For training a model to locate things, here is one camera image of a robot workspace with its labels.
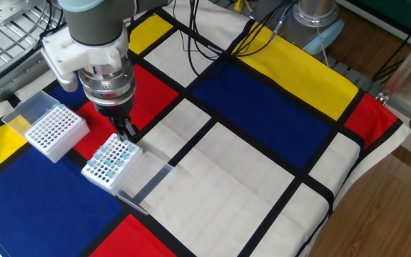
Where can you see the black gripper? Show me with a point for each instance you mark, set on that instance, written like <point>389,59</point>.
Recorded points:
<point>118,110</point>

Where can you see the white pipette tip box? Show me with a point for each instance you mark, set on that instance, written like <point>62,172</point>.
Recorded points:
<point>54,132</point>
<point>98,175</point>

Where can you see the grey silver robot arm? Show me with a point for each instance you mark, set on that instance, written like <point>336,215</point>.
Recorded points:
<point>95,21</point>

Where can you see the colour block tablecloth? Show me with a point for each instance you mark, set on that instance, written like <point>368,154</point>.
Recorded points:
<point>244,114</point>

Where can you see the silver metal mounting plate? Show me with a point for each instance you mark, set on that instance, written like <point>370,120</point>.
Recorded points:
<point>9,9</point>

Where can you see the yellow plastic clamp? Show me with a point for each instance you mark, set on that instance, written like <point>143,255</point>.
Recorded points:
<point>238,5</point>

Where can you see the aluminium profile frame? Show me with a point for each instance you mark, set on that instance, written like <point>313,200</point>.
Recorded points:
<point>409,62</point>

